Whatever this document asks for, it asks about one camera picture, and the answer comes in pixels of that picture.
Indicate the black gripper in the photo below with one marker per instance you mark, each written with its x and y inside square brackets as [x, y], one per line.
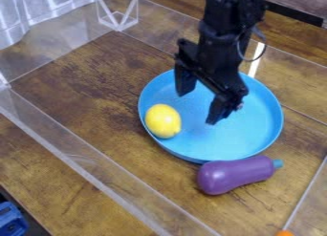
[212, 61]

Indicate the yellow lemon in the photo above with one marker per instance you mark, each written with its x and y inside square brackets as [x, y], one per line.
[163, 121]

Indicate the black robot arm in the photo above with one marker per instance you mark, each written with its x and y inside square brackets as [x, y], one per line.
[231, 15]

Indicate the blue round tray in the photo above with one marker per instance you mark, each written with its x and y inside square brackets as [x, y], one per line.
[236, 137]

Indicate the purple toy eggplant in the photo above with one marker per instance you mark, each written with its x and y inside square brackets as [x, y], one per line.
[220, 176]

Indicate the dark baseboard strip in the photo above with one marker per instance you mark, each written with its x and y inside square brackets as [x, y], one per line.
[298, 15]

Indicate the orange object at edge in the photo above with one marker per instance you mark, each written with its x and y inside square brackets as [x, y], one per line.
[284, 233]

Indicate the white sheer curtain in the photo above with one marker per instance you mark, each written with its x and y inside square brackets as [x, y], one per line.
[20, 14]

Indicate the blue object at corner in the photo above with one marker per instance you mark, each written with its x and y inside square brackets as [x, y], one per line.
[12, 221]

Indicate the clear acrylic enclosure wall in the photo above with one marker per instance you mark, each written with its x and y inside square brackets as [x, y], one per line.
[79, 161]

